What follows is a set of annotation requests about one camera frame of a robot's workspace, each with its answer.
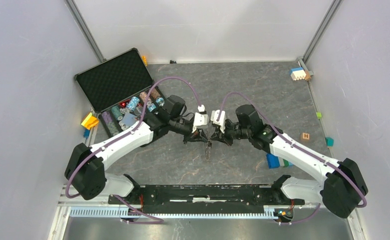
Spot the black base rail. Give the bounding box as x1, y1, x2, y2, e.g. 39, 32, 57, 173
123, 184, 305, 214

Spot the black poker chip case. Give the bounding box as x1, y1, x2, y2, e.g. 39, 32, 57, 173
75, 48, 154, 138

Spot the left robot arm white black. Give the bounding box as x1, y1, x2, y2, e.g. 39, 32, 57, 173
64, 95, 209, 204

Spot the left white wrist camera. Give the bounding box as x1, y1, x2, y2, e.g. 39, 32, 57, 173
192, 105, 210, 133

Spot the blue green white block stack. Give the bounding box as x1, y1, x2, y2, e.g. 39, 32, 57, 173
266, 153, 293, 169

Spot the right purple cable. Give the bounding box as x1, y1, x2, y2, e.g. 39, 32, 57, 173
216, 91, 368, 226

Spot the small blue block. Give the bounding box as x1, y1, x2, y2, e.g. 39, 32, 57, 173
83, 129, 90, 139

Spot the teal cube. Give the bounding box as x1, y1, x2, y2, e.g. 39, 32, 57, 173
325, 136, 334, 148

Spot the blue white tan block stack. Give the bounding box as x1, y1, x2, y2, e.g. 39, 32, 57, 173
290, 67, 311, 81

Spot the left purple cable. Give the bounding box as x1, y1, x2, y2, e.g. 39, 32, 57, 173
65, 76, 205, 225

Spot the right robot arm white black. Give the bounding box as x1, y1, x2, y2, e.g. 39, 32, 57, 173
211, 104, 368, 219

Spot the purple cable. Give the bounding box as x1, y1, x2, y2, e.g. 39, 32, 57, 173
216, 91, 368, 226
65, 76, 205, 225

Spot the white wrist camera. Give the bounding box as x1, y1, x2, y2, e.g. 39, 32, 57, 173
210, 109, 226, 133
192, 105, 210, 133

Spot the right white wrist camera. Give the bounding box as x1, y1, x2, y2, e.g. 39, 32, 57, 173
210, 109, 226, 133

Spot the orange yellow block behind case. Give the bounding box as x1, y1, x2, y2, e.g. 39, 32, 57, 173
142, 55, 148, 66

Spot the wooden letter H cube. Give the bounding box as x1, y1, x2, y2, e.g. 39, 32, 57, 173
300, 132, 310, 141

